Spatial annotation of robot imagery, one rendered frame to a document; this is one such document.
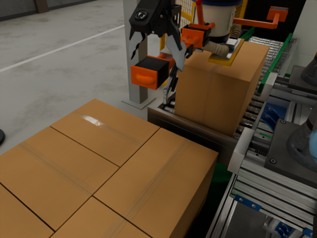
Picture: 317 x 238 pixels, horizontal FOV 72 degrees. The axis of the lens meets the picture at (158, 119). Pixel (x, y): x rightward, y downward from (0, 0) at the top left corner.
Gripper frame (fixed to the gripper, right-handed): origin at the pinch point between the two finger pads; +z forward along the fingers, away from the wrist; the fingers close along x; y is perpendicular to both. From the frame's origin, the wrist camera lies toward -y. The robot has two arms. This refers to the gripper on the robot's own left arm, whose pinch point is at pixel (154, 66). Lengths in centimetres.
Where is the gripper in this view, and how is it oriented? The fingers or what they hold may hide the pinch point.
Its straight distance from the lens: 58.7
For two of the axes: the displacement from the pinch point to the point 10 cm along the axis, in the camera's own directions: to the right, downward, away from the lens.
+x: -9.0, -2.9, 3.3
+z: -0.3, 7.8, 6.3
